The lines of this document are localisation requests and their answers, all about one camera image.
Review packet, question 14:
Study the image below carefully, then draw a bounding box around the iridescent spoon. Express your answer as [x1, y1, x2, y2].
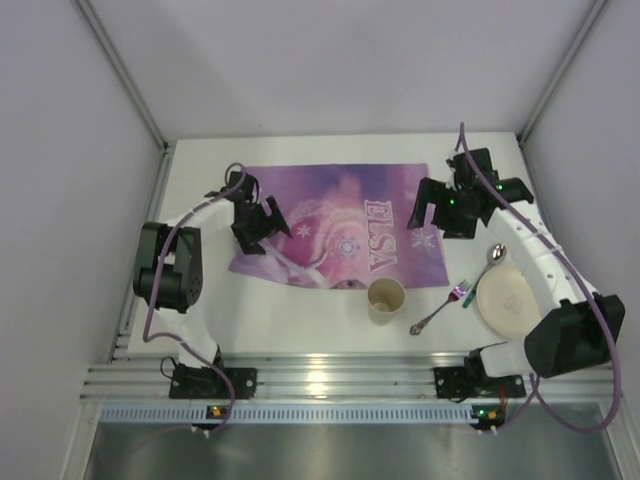
[462, 243, 507, 309]

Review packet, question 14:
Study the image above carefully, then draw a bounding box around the purple Elsa placemat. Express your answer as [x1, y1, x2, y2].
[229, 164, 449, 289]

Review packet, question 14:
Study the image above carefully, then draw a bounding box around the iridescent fork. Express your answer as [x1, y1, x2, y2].
[409, 280, 472, 336]

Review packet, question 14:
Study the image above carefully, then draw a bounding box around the beige cup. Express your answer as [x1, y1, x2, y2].
[367, 278, 406, 326]

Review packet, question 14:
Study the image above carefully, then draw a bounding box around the beige plate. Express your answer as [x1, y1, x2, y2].
[476, 265, 541, 340]

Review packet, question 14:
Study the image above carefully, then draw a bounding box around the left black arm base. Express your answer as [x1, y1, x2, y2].
[159, 356, 258, 400]

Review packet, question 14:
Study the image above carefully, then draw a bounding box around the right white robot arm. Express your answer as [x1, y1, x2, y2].
[407, 148, 625, 388]

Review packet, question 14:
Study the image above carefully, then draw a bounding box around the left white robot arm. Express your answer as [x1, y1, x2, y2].
[133, 187, 290, 378]

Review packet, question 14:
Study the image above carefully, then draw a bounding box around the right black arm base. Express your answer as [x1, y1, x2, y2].
[433, 366, 526, 403]

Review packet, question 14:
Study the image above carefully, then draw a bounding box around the right aluminium frame post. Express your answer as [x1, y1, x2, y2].
[516, 0, 611, 148]

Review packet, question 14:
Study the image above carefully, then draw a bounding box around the aluminium frame post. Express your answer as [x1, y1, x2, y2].
[71, 0, 169, 151]
[516, 0, 611, 148]

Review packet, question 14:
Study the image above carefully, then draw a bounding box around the aluminium mounting rail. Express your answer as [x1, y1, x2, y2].
[79, 352, 624, 401]

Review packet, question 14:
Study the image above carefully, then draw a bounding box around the left aluminium frame post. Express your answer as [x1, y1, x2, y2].
[71, 0, 169, 151]

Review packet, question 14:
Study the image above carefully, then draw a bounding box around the slotted cable duct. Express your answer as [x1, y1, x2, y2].
[100, 404, 504, 425]

